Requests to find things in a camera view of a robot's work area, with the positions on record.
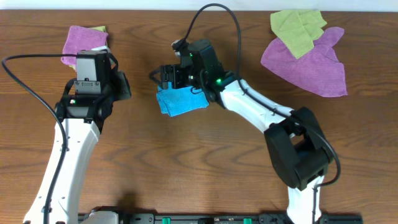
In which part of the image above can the blue microfiber cloth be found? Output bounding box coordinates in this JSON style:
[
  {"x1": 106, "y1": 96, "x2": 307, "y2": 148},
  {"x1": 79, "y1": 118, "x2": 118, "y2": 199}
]
[{"x1": 156, "y1": 83, "x2": 209, "y2": 117}]

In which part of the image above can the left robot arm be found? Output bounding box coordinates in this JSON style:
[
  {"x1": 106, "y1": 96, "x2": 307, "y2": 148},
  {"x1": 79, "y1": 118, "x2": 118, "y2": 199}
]
[{"x1": 24, "y1": 46, "x2": 131, "y2": 223}]

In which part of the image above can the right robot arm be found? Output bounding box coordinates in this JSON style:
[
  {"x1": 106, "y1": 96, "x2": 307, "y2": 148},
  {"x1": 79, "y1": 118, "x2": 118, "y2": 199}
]
[{"x1": 157, "y1": 39, "x2": 336, "y2": 223}]

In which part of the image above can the purple folded cloth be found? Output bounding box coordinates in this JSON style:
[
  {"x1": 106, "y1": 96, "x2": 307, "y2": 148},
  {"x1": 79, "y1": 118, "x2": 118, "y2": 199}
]
[{"x1": 62, "y1": 26, "x2": 108, "y2": 54}]

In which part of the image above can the green folded cloth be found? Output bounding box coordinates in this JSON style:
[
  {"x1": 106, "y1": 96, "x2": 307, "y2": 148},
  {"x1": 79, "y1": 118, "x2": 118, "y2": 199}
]
[{"x1": 70, "y1": 26, "x2": 106, "y2": 70}]

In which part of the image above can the green unfolded cloth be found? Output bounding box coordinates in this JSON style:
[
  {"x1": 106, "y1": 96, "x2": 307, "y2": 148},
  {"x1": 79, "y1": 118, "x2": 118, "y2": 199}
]
[{"x1": 270, "y1": 10, "x2": 327, "y2": 59}]

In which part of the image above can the purple unfolded cloth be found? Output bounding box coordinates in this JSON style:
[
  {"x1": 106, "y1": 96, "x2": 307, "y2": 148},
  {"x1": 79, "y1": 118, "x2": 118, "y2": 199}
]
[{"x1": 261, "y1": 27, "x2": 348, "y2": 98}]

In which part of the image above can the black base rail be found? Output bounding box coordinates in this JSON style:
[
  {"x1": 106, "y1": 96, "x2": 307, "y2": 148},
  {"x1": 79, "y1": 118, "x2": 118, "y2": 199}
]
[{"x1": 77, "y1": 212, "x2": 364, "y2": 224}]

